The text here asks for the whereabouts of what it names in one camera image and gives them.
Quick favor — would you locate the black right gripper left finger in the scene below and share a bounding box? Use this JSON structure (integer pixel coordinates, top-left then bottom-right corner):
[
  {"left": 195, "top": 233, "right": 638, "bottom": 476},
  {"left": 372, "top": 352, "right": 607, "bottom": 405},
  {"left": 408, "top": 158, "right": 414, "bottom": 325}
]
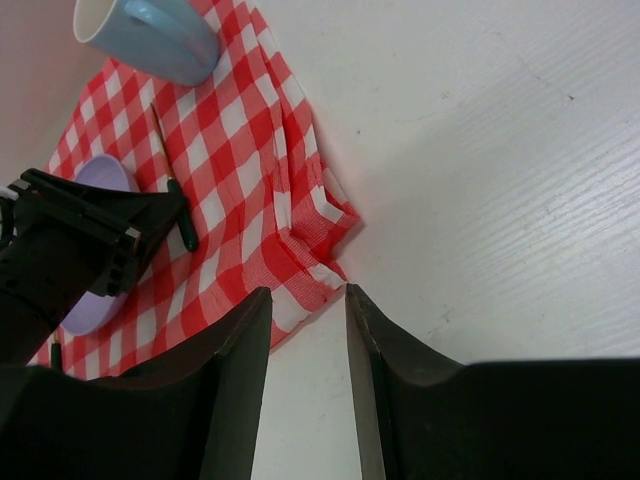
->
[{"left": 120, "top": 287, "right": 272, "bottom": 479}]

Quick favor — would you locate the lilac plastic plate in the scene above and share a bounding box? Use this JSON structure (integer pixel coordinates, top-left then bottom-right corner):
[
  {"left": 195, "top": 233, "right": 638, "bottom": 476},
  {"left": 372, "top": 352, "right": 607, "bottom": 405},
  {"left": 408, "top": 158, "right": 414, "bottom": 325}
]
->
[{"left": 60, "top": 154, "right": 139, "bottom": 336}]

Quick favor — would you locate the red white checkered cloth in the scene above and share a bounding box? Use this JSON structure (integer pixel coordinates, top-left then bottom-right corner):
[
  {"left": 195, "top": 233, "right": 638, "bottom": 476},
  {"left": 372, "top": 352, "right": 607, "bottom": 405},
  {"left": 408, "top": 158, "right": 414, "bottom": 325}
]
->
[{"left": 46, "top": 1, "right": 360, "bottom": 379}]

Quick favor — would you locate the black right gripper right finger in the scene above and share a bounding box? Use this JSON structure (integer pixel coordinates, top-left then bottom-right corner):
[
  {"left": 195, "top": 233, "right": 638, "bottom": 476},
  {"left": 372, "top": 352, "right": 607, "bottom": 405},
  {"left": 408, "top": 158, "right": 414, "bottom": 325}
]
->
[{"left": 345, "top": 284, "right": 464, "bottom": 479}]

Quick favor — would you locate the light blue mug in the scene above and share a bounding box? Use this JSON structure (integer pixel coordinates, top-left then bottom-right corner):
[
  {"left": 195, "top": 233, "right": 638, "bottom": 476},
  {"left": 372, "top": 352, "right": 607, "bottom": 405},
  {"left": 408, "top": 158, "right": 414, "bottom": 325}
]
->
[{"left": 73, "top": 0, "right": 220, "bottom": 87}]

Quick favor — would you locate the gold fork green handle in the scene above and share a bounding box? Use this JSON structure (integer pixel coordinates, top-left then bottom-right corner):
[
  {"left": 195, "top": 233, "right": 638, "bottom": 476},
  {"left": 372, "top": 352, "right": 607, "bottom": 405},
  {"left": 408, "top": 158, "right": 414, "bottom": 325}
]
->
[{"left": 50, "top": 336, "right": 64, "bottom": 372}]

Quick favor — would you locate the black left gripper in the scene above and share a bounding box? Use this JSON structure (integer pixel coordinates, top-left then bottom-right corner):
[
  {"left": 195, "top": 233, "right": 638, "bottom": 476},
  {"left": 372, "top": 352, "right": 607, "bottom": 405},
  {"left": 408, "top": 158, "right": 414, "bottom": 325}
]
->
[{"left": 1, "top": 168, "right": 184, "bottom": 364}]

